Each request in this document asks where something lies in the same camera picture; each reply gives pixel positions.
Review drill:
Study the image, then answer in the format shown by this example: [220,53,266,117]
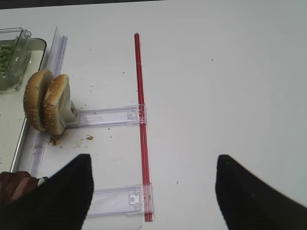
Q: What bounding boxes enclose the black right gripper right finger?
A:
[215,155,307,230]

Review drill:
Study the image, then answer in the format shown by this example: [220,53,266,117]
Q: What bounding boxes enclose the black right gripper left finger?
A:
[0,154,94,230]

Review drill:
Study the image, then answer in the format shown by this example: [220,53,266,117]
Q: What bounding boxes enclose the left meat patty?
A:
[0,171,39,207]

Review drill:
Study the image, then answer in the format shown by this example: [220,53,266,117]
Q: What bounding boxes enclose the shredded green lettuce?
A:
[0,37,18,73]

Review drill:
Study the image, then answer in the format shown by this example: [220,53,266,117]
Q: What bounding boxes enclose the lower right clear holder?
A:
[87,184,154,217]

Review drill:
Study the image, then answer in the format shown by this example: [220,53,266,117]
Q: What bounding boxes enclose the clear holder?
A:
[87,184,154,217]
[67,104,146,128]

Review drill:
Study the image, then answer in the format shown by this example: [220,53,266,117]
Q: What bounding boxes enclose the silver metal tray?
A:
[0,38,47,172]

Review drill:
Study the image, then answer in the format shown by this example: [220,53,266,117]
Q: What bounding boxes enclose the sesame bun top right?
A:
[43,74,70,135]

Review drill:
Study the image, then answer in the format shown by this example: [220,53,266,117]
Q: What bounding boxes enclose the sesame bun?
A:
[23,69,54,131]
[43,74,70,135]

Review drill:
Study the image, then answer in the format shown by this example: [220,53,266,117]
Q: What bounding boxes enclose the upper right clear holder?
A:
[67,104,146,128]

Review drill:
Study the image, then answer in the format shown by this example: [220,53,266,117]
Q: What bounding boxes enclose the sesame bun top left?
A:
[23,69,54,131]

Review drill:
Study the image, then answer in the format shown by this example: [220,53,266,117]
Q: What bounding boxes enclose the clear plastic salad box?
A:
[0,27,31,93]

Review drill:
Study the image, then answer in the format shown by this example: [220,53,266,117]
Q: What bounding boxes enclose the right red rail strip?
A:
[134,33,153,222]

